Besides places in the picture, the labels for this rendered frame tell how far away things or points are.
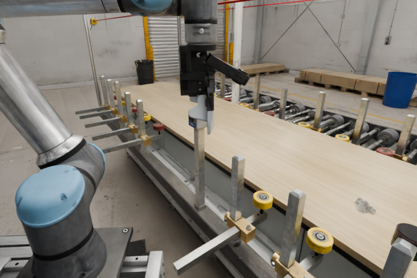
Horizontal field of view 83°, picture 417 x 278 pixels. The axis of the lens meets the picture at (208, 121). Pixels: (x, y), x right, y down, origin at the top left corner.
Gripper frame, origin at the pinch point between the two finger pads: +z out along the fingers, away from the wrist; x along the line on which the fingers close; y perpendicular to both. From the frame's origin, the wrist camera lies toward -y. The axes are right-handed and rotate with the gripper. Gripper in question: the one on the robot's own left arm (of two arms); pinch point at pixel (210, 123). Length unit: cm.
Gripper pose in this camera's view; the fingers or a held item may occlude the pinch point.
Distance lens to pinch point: 62.7
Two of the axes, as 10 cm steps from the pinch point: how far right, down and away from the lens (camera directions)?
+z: 0.0, 9.3, 3.6
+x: 0.5, 3.6, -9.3
